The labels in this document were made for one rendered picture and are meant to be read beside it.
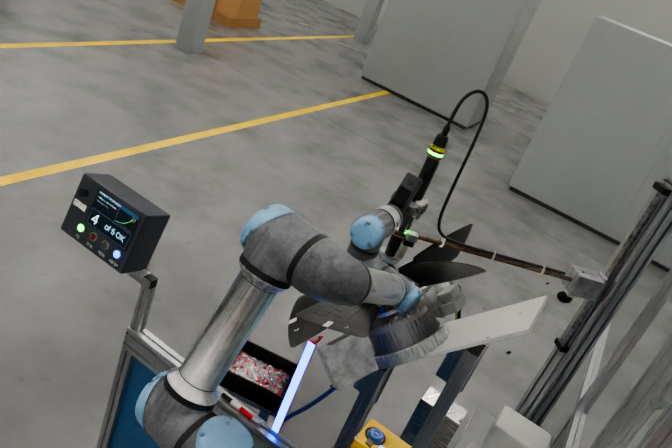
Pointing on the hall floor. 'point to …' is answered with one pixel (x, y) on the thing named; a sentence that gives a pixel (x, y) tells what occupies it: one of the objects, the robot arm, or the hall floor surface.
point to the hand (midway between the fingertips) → (419, 195)
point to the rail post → (115, 399)
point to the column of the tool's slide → (553, 380)
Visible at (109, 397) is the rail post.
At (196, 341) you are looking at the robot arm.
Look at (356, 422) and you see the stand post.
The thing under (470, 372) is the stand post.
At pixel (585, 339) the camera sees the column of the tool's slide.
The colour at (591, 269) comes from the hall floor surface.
